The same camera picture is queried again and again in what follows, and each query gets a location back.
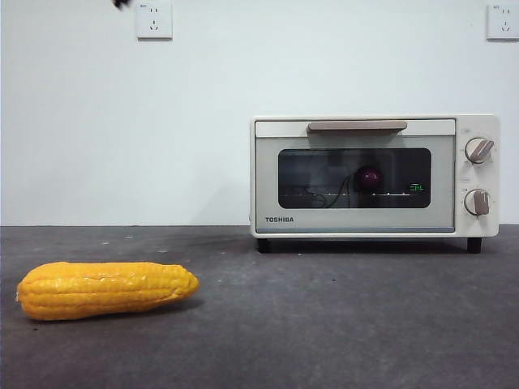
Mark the cream white toaster oven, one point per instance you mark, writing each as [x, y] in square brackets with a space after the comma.
[478, 121]

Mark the beige oven knob slanted pointer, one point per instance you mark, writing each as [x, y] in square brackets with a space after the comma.
[478, 150]

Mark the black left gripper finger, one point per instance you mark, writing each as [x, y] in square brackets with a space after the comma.
[121, 3]

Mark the dark purple eggplant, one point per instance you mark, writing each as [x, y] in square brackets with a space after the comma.
[370, 177]

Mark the white wall socket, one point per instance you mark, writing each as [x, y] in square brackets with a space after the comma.
[504, 22]
[155, 22]

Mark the beige oven knob upright pointer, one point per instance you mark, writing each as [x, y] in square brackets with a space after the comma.
[477, 202]

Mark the yellow corn cob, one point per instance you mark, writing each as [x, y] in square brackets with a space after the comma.
[101, 291]

